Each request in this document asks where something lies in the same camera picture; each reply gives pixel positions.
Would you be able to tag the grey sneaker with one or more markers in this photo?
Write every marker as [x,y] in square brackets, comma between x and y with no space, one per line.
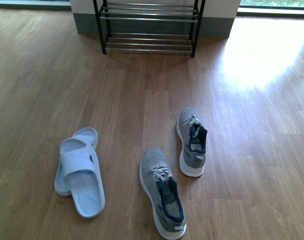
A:
[157,181]
[193,136]

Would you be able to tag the black metal shoe rack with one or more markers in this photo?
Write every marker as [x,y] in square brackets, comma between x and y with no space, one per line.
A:
[149,26]

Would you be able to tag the light blue slipper lower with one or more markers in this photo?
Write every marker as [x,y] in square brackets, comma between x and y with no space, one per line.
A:
[88,135]

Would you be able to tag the light blue slipper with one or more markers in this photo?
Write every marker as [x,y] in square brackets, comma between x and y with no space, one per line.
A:
[88,135]
[82,176]

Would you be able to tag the light blue slipper upper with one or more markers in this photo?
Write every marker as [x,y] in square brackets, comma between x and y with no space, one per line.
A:
[82,176]

